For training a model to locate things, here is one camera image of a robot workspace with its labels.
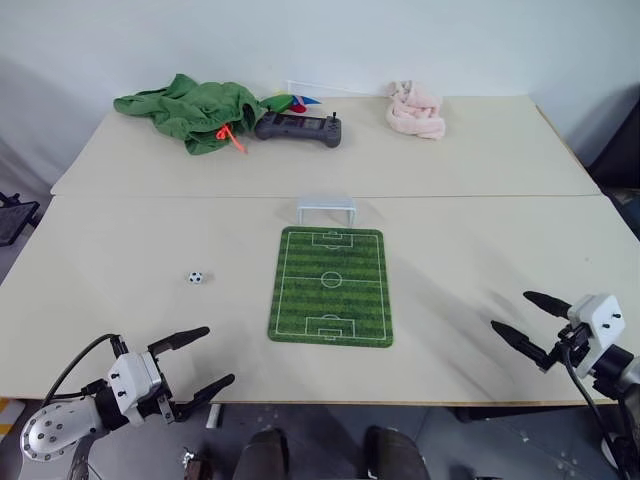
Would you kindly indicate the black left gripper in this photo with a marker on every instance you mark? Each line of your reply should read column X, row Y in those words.
column 168, row 409

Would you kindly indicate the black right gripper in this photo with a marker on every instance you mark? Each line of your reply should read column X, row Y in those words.
column 570, row 345

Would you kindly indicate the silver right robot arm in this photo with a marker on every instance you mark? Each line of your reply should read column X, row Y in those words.
column 620, row 367

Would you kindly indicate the small soccer ball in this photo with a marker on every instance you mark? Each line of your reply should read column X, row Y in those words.
column 195, row 278

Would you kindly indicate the green soccer field mat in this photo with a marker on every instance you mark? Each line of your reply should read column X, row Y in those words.
column 331, row 286

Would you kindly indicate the dark rounded shape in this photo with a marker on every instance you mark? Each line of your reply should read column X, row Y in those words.
column 267, row 456
column 392, row 454

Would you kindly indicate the small grey goal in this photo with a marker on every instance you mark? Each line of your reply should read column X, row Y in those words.
column 326, row 206

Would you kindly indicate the crumpled pink towel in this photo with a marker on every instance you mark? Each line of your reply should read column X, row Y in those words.
column 417, row 112

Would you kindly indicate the grey handheld remote controller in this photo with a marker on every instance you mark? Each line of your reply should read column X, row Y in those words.
column 300, row 129

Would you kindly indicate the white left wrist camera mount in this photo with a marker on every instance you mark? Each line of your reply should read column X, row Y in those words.
column 131, row 377

